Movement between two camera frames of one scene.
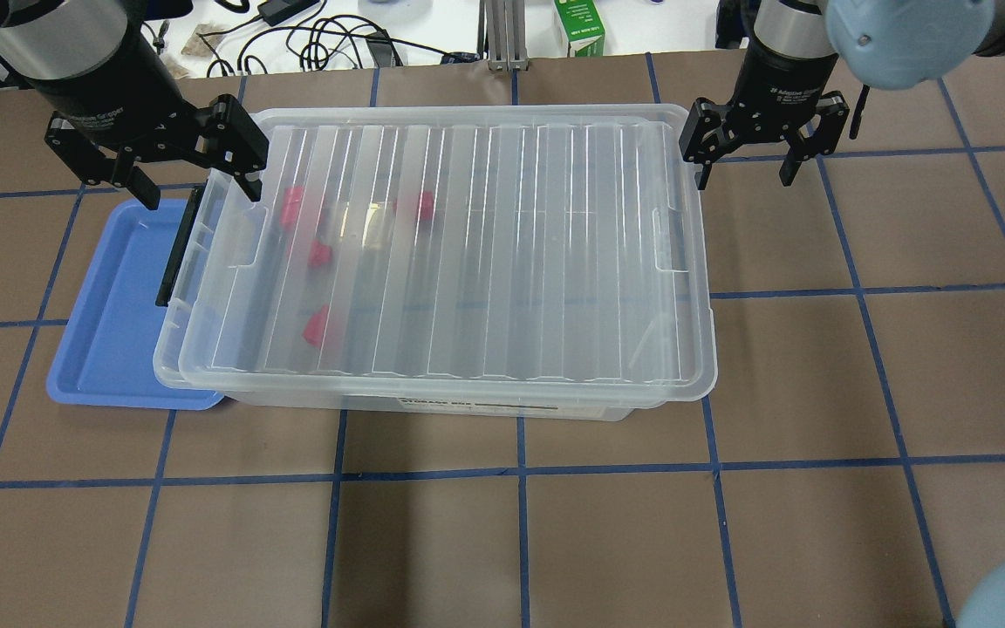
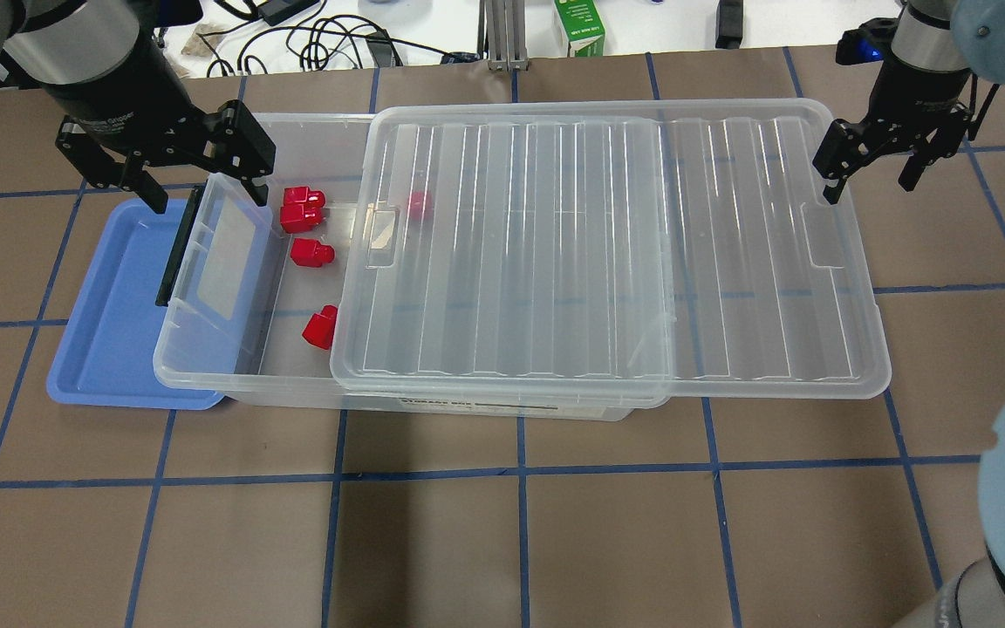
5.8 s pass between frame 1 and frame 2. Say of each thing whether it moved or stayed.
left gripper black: stayed
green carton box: stayed
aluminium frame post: stayed
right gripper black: moved
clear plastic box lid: moved
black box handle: stayed
